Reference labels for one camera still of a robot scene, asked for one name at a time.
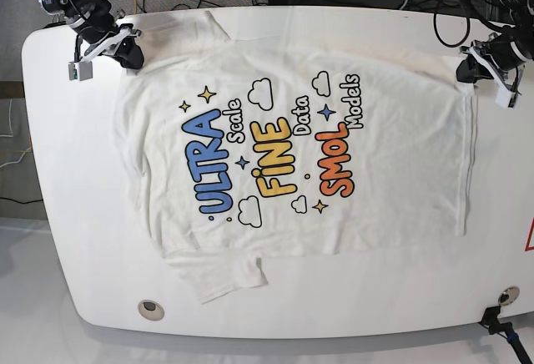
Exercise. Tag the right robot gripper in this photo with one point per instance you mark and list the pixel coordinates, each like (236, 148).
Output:
(98, 34)

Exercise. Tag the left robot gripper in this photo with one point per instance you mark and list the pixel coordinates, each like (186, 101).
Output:
(498, 58)

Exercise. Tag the white printed T-shirt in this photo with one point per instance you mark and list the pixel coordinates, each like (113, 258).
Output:
(237, 151)

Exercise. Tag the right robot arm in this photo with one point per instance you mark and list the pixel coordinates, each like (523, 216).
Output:
(69, 7)

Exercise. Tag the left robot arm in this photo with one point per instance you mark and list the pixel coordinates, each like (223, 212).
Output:
(520, 29)

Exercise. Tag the red triangle sticker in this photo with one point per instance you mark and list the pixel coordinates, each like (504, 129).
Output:
(530, 238)

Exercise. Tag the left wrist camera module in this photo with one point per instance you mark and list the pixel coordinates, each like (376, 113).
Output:
(506, 98)

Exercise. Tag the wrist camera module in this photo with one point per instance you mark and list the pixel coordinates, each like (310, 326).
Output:
(506, 98)
(80, 71)

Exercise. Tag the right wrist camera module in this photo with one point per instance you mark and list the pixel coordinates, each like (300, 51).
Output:
(80, 71)

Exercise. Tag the right table cable grommet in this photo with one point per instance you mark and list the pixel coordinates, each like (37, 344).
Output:
(509, 296)

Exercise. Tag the table cable grommet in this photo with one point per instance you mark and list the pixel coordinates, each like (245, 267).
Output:
(151, 310)
(509, 296)

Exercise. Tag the black clamp with cable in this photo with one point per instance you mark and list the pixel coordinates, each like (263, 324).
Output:
(492, 324)

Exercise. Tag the left table cable grommet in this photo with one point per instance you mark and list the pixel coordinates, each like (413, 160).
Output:
(151, 310)

